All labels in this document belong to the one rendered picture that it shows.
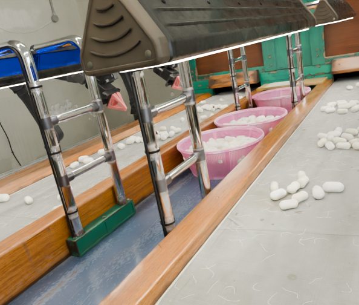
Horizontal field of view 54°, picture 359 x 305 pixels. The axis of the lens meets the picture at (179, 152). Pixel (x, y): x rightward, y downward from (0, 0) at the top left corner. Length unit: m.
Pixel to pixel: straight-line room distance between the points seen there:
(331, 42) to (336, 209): 1.42
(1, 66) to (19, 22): 2.73
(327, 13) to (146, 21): 0.97
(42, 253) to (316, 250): 0.51
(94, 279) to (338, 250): 0.42
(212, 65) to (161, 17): 1.91
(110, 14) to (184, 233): 0.40
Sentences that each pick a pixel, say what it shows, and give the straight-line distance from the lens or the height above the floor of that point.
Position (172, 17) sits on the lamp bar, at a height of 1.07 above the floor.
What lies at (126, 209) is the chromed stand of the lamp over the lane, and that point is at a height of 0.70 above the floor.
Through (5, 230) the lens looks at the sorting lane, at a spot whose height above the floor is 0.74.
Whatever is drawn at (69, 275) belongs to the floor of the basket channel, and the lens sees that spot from 0.76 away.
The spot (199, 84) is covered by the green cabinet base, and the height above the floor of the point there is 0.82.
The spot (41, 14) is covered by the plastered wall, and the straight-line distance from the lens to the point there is 3.75.
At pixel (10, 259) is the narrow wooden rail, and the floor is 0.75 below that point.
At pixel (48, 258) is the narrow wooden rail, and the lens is 0.78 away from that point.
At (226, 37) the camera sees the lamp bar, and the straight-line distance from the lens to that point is 0.37.
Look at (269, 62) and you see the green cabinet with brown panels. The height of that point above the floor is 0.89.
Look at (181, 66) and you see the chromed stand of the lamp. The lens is 0.68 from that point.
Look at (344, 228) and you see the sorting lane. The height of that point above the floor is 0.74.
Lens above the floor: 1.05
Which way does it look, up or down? 16 degrees down
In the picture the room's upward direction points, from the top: 11 degrees counter-clockwise
